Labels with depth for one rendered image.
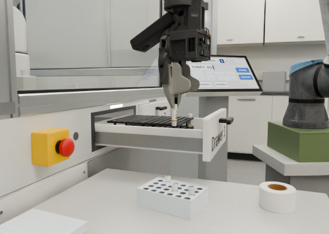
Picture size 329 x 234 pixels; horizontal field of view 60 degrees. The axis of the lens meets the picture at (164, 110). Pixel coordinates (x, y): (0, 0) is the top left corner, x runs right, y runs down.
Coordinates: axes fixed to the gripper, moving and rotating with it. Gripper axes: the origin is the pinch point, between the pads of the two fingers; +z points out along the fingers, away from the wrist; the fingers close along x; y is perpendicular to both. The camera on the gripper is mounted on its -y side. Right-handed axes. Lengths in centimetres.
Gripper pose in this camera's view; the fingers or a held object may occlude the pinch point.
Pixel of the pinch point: (171, 101)
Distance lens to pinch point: 60.4
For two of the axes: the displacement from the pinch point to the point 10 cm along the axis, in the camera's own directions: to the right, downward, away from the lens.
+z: 0.0, 10.0, 0.9
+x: 5.1, -0.8, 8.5
